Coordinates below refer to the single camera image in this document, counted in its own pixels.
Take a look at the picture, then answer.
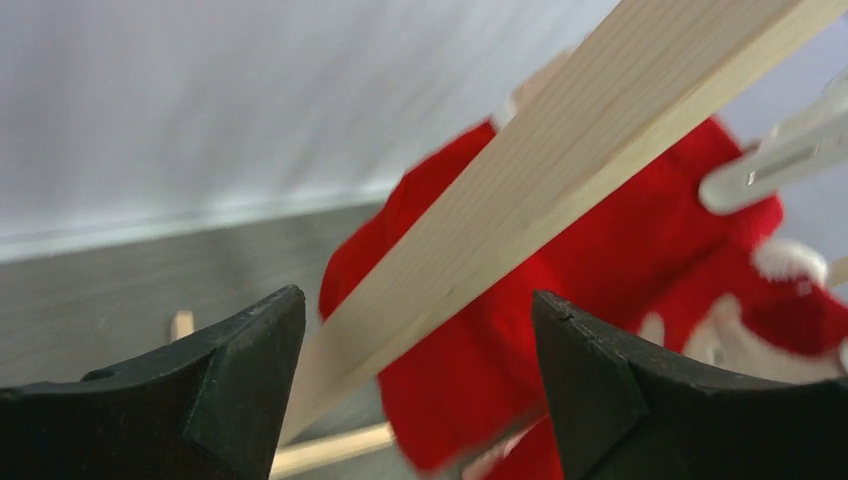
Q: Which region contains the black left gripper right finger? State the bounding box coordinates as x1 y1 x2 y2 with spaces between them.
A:
532 291 847 480

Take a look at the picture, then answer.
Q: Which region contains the red snowflake christmas sock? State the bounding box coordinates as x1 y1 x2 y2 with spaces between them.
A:
317 115 848 480

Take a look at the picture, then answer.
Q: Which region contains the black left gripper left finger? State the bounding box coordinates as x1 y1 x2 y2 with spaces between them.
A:
1 286 305 479

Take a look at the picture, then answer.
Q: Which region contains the wooden clothes rack frame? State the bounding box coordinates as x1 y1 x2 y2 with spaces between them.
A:
168 0 848 480

